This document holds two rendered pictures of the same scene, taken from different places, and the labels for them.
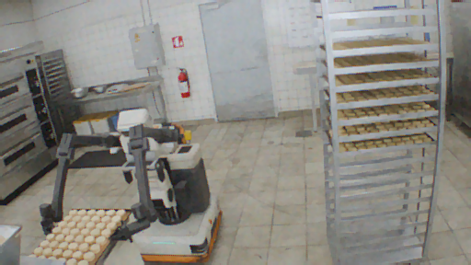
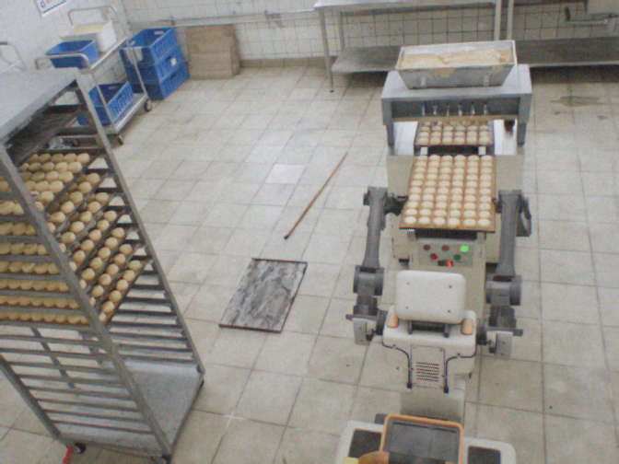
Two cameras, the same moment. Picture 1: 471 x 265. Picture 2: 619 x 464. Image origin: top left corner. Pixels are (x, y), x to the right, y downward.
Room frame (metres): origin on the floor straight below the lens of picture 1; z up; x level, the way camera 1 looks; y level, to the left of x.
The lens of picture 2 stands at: (3.35, 0.60, 2.44)
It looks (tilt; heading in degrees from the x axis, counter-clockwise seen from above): 38 degrees down; 191
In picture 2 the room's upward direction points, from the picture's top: 11 degrees counter-clockwise
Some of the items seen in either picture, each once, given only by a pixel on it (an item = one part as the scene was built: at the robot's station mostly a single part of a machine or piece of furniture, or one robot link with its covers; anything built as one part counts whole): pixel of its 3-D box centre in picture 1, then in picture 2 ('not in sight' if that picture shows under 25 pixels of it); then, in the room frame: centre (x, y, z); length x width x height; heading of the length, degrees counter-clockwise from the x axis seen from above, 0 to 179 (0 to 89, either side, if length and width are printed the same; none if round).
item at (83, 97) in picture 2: (336, 155); (150, 253); (1.57, -0.47, 0.97); 0.03 x 0.03 x 1.70; 82
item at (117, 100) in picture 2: not in sight; (104, 103); (-1.72, -2.25, 0.29); 0.56 x 0.38 x 0.20; 176
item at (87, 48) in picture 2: not in sight; (73, 54); (-1.52, -2.25, 0.88); 0.40 x 0.30 x 0.16; 82
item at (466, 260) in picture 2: not in sight; (445, 252); (1.45, 0.80, 0.77); 0.24 x 0.04 x 0.14; 81
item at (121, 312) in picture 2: (385, 203); (117, 312); (1.56, -0.78, 0.60); 0.64 x 0.03 x 0.03; 82
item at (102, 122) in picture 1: (105, 121); not in sight; (5.57, 2.36, 0.36); 0.47 x 0.38 x 0.26; 168
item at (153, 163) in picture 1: (143, 167); not in sight; (2.05, 0.70, 0.87); 0.28 x 0.16 x 0.22; 80
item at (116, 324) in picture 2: (384, 216); (123, 324); (1.56, -0.78, 0.51); 0.64 x 0.03 x 0.03; 82
